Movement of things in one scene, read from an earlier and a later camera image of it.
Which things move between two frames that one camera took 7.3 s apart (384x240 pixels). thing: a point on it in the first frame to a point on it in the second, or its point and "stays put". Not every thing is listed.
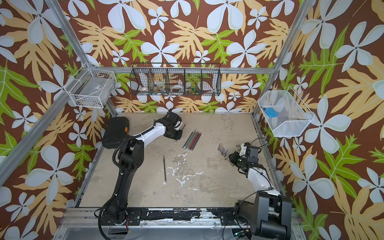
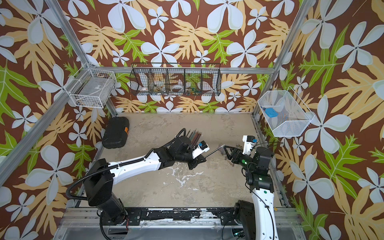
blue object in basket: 271,112 stays put
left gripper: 179,136 to 196,161
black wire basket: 176,79 stays put
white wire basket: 91,87 stays put
